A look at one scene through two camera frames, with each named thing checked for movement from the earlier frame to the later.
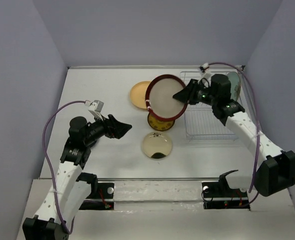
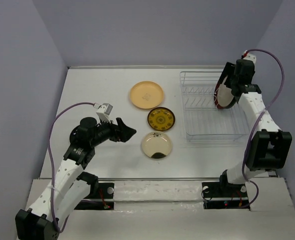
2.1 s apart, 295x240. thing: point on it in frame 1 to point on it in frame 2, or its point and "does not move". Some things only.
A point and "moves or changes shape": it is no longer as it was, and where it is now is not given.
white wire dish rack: [201, 124] does not move
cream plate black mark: [157, 145] does not move
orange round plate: [138, 93] does not move
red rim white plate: [159, 99] moves or changes shape
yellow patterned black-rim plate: [159, 125] does not move
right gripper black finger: [184, 95] to [228, 71]
